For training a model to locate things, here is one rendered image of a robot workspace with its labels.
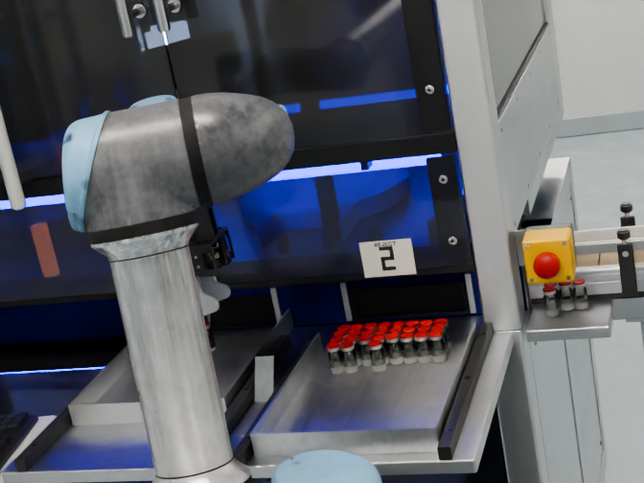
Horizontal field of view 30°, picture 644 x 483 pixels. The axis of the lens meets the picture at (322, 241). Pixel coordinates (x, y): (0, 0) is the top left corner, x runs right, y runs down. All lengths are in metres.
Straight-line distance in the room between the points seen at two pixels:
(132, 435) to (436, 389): 0.46
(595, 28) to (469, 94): 4.66
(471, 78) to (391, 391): 0.48
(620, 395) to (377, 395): 1.95
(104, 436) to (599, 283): 0.82
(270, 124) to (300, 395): 0.65
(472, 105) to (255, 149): 0.63
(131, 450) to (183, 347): 0.54
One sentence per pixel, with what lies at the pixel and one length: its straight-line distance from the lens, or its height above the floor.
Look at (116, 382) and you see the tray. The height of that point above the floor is 0.88.
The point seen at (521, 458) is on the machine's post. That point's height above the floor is 0.65.
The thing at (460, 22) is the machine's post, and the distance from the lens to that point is 1.79.
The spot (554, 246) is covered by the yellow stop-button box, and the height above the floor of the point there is 1.02.
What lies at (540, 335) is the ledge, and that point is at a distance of 1.92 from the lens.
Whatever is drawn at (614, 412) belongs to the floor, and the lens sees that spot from 3.56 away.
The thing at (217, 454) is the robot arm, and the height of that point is 1.07.
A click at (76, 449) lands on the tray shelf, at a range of 1.84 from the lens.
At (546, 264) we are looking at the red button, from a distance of 1.83.
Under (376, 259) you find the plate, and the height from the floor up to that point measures 1.02.
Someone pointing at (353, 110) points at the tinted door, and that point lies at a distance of 1.86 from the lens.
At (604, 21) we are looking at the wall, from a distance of 6.44.
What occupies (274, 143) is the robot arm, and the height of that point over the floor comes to 1.36.
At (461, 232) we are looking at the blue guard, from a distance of 1.87.
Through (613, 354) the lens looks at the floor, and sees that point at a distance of 3.92.
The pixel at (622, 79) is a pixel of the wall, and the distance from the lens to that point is 6.50.
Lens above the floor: 1.64
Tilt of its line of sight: 17 degrees down
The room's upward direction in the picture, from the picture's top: 11 degrees counter-clockwise
